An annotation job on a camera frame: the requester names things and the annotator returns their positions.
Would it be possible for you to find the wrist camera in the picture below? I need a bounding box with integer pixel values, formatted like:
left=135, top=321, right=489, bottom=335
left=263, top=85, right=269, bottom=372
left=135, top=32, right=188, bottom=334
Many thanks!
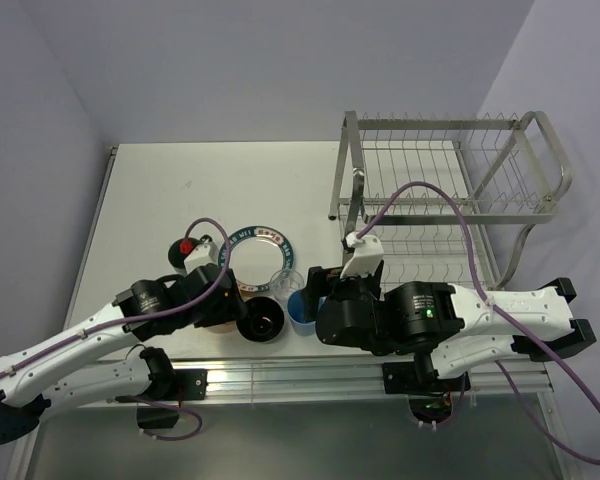
left=181, top=242, right=218, bottom=276
left=340, top=232, right=384, bottom=279

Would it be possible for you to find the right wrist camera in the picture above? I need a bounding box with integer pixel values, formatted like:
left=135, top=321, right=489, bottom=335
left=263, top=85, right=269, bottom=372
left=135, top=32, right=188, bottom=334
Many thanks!
left=340, top=232, right=384, bottom=279

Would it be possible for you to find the blue plastic cup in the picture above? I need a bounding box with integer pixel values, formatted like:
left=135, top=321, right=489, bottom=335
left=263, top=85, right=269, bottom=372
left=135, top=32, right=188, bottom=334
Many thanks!
left=286, top=290, right=315, bottom=337

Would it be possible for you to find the purple cable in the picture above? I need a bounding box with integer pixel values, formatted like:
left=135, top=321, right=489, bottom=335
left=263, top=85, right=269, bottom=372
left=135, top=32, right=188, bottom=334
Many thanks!
left=359, top=181, right=600, bottom=465
left=0, top=217, right=230, bottom=391

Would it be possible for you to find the clear glass cup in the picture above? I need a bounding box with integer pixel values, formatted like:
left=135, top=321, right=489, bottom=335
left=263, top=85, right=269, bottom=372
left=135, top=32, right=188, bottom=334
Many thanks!
left=269, top=269, right=305, bottom=303

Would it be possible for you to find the stainless steel dish rack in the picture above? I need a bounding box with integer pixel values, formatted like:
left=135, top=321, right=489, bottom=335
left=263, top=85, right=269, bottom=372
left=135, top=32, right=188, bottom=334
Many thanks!
left=328, top=111, right=573, bottom=289

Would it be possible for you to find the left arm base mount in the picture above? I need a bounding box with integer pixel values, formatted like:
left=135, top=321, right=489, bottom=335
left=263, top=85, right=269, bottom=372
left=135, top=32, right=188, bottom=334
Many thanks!
left=172, top=368, right=208, bottom=402

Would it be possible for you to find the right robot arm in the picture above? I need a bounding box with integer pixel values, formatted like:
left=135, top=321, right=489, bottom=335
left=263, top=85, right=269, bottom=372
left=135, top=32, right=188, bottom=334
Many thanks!
left=300, top=267, right=596, bottom=394

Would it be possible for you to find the beige floral ceramic bowl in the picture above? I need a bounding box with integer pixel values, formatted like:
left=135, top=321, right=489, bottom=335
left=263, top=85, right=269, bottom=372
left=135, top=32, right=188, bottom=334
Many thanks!
left=236, top=297, right=285, bottom=343

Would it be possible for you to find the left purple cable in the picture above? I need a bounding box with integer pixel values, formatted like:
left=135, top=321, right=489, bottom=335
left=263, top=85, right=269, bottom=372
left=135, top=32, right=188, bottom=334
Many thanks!
left=0, top=217, right=230, bottom=391

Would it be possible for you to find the white plate green rim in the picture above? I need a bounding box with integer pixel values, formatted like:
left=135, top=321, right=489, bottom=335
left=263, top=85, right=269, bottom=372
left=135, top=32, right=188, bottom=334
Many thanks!
left=217, top=225, right=295, bottom=295

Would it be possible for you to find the aluminium mounting rail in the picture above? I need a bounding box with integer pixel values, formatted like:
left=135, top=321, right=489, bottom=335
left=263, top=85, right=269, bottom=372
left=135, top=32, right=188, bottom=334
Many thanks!
left=79, top=360, right=554, bottom=409

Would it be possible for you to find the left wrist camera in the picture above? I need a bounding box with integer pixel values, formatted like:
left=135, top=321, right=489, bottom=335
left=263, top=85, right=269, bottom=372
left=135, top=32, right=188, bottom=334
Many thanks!
left=181, top=242, right=218, bottom=276

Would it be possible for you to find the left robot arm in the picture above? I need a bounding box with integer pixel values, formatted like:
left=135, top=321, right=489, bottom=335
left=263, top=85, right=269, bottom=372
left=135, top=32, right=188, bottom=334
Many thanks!
left=0, top=264, right=248, bottom=445

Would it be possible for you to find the dark green mug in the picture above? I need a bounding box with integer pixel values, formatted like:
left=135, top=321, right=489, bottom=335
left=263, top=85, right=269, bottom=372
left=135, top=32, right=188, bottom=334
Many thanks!
left=167, top=235, right=213, bottom=274

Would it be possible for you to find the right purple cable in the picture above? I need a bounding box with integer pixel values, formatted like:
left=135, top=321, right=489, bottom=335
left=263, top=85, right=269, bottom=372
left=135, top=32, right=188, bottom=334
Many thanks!
left=359, top=181, right=600, bottom=465

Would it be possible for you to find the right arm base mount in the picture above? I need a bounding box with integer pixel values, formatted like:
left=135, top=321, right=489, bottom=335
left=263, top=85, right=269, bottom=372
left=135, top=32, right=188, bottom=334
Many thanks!
left=381, top=361, right=471, bottom=398

